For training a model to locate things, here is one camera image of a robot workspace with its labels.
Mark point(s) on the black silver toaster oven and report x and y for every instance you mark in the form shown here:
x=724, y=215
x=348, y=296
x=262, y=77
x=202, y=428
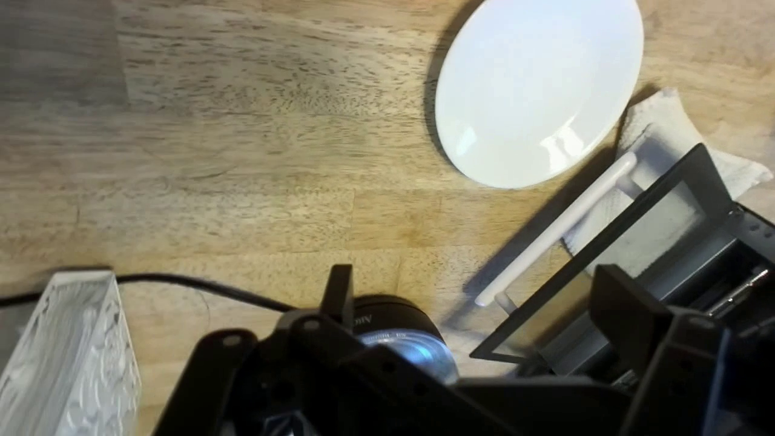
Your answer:
x=695, y=242

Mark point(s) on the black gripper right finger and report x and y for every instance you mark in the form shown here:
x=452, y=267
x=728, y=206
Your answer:
x=634, y=317

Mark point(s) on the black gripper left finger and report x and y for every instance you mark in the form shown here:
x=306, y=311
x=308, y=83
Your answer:
x=244, y=379

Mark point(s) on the white rectangular foam block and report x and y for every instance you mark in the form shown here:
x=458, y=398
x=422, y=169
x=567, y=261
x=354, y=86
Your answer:
x=64, y=364

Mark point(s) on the white round plate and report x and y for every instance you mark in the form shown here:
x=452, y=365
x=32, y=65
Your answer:
x=533, y=87

